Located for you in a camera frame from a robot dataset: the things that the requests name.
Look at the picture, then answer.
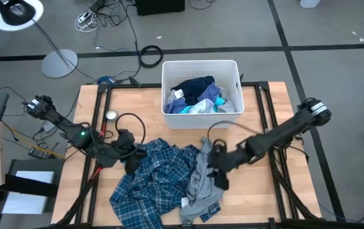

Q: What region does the navy Puma garment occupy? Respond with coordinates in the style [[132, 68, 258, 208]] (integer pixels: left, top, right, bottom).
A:
[[171, 75, 216, 106]]

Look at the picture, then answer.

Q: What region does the turquoise garment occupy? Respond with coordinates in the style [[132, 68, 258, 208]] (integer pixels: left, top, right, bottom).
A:
[[178, 97, 226, 115]]

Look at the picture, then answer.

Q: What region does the white plastic bin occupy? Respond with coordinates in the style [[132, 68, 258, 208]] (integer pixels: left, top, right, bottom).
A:
[[161, 59, 246, 130]]

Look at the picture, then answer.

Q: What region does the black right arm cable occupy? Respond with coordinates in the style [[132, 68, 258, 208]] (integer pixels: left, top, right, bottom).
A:
[[207, 120, 265, 144]]

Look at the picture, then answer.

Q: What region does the grey round-base floor stand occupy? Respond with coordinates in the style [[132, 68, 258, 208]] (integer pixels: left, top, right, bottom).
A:
[[31, 18, 78, 80]]

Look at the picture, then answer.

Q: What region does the blue floor cable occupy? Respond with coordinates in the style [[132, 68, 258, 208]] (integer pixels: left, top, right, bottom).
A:
[[318, 202, 364, 223]]

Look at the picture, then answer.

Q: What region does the coiled blue cable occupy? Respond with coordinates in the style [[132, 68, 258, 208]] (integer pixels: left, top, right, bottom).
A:
[[97, 75, 118, 84]]

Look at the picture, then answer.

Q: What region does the grey power adapter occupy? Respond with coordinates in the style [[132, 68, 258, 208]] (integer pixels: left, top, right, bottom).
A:
[[40, 120, 59, 134]]

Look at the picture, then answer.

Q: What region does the blue plaid shirt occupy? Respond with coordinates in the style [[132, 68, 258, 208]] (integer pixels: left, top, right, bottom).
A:
[[109, 137, 221, 229]]

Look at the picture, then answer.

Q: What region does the coiled black cable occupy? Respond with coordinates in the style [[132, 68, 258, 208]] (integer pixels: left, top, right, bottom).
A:
[[139, 44, 164, 68]]

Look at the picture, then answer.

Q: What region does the black electronics box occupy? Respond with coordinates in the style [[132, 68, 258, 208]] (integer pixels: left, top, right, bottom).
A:
[[28, 146, 53, 160]]

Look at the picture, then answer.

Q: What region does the white power strip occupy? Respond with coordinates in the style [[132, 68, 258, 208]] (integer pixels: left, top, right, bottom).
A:
[[74, 11, 99, 33]]

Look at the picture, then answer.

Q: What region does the grey t-shirt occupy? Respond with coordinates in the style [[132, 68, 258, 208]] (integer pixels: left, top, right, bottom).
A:
[[178, 136, 224, 224]]

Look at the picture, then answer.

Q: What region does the black curved object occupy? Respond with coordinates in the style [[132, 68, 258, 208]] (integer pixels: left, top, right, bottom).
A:
[[0, 0, 36, 26]]

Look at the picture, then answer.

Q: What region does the white rounded object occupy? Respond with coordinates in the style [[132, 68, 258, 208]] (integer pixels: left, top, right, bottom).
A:
[[298, 0, 322, 9]]

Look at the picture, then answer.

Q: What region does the black cart with white panels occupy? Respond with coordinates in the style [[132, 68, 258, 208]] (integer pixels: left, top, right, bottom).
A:
[[0, 158, 65, 229]]

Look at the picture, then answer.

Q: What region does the yellow cable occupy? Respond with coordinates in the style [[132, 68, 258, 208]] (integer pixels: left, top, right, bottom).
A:
[[0, 122, 65, 159]]

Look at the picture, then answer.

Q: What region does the black aluminium table frame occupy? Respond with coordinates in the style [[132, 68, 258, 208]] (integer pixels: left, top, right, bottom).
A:
[[54, 81, 323, 229]]

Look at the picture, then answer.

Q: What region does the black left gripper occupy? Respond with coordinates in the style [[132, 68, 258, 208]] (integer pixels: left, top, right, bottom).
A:
[[111, 129, 148, 175]]

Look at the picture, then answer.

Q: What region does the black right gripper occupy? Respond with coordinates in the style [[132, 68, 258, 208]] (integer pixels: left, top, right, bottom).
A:
[[207, 139, 249, 191]]

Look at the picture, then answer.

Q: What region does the purple-blue garment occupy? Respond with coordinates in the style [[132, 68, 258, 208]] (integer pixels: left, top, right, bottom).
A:
[[165, 83, 223, 115]]

